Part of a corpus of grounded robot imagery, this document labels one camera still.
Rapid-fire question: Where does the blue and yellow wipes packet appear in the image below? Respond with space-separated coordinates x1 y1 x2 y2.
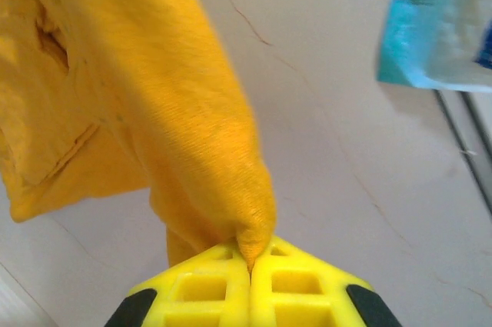
375 0 492 93

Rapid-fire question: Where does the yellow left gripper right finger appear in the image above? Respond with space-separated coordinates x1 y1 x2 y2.
249 234 403 327

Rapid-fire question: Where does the yellow t-shirt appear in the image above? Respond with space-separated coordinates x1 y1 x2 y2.
0 0 278 272

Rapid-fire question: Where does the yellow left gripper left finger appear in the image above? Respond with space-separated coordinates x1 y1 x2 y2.
103 244 253 327

